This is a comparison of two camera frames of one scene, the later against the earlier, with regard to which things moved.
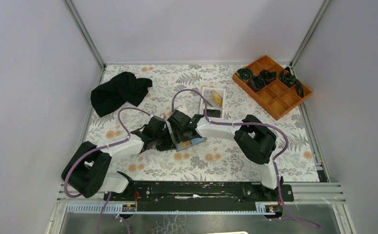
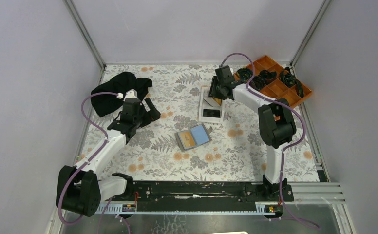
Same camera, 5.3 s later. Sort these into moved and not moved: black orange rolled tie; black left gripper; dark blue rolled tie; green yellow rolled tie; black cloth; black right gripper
Moved: black left gripper; black right gripper
Not moved: black cloth; dark blue rolled tie; black orange rolled tie; green yellow rolled tie
